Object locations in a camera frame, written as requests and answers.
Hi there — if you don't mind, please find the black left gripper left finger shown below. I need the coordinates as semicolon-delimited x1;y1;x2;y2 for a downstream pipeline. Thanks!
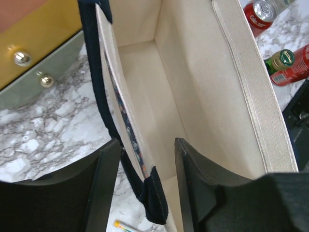
0;139;121;232

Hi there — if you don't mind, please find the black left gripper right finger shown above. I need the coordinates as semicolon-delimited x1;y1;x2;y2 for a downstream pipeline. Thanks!
174;138;309;232

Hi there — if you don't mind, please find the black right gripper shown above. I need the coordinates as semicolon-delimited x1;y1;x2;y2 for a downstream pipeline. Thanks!
283;80;309;173

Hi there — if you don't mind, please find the red cola can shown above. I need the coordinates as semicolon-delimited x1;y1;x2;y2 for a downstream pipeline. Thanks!
270;44;309;87
243;0;279;38

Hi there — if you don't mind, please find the green glass bottle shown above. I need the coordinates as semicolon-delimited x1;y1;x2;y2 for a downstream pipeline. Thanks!
264;49;295;76

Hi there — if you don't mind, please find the cream canvas tote bag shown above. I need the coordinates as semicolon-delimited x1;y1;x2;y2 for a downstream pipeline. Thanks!
78;0;298;232

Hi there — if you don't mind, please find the yellow capped pen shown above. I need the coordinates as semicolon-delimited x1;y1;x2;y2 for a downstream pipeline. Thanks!
113;220;138;232

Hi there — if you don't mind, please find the round drawer storage box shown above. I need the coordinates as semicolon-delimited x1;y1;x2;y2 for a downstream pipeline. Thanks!
0;0;84;109

